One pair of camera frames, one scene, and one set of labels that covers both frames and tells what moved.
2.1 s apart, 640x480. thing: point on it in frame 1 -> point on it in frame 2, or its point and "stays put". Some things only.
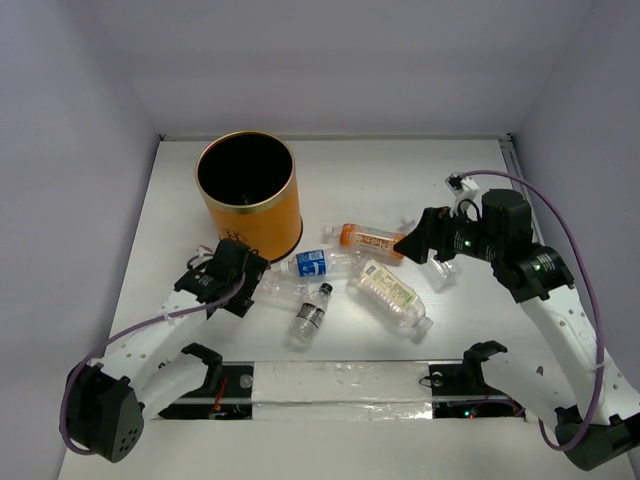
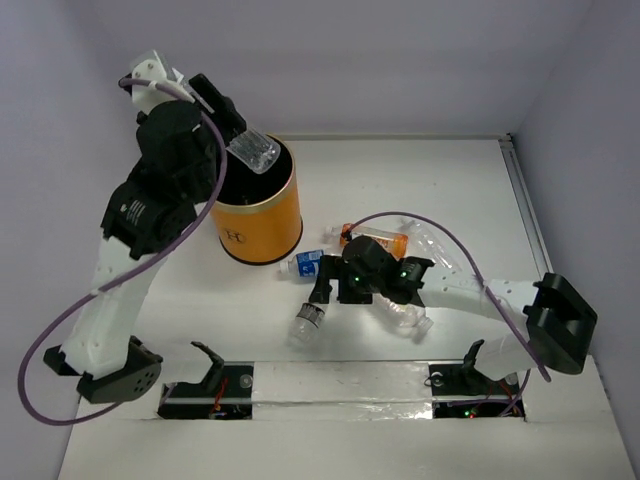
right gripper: x=432 y=231 -> x=329 y=267
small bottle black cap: x=309 y=318 stays put
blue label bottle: x=320 y=263 stays put
